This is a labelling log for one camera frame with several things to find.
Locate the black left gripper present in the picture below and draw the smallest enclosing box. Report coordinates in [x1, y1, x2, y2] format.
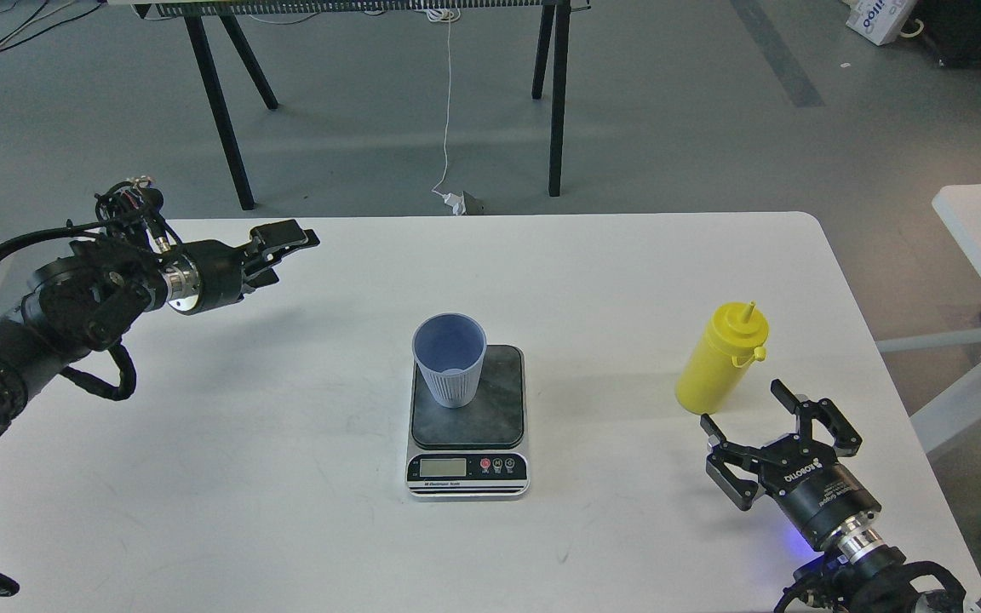
[167, 220, 320, 315]

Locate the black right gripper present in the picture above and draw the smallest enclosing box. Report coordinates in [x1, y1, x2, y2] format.
[700, 379, 882, 552]

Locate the yellow squeeze bottle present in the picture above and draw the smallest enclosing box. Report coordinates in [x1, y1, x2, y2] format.
[674, 301, 770, 415]

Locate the blue ribbed plastic cup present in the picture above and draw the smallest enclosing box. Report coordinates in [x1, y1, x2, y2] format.
[412, 312, 488, 409]

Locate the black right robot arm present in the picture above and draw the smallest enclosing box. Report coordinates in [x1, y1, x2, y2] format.
[700, 380, 967, 612]

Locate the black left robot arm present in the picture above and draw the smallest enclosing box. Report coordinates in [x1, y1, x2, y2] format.
[0, 177, 319, 597]

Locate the digital kitchen scale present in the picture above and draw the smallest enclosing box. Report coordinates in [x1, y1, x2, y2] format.
[404, 344, 532, 501]

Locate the white power adapter on floor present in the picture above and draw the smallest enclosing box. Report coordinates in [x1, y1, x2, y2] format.
[442, 192, 486, 216]

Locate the black trestle table background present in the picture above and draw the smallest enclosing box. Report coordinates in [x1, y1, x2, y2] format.
[107, 0, 594, 211]

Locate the white cardboard box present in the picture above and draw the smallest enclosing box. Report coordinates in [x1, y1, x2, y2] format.
[846, 0, 919, 46]

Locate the white hanging cable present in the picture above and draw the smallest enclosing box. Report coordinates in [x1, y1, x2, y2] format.
[429, 9, 457, 201]

